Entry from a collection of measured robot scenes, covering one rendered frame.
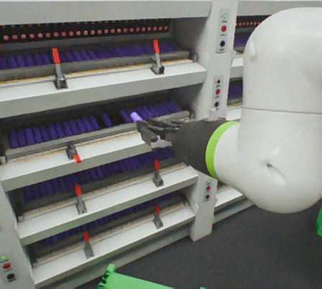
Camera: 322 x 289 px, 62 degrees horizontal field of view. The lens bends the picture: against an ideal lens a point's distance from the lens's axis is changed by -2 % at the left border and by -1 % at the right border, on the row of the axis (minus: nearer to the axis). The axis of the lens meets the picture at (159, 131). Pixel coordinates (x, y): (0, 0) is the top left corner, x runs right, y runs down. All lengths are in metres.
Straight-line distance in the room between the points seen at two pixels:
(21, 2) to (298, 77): 0.53
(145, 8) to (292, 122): 0.51
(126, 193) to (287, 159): 0.68
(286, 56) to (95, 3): 0.47
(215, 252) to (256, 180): 0.92
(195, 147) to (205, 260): 0.83
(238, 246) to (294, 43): 1.05
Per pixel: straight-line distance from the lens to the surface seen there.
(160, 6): 0.74
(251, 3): 0.94
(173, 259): 1.18
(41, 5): 0.65
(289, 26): 0.31
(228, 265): 1.19
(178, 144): 0.46
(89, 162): 0.78
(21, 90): 0.69
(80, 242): 1.04
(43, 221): 0.88
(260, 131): 0.31
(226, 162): 0.36
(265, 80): 0.31
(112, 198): 0.90
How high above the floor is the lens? 0.93
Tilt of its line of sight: 26 degrees down
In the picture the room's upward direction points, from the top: straight up
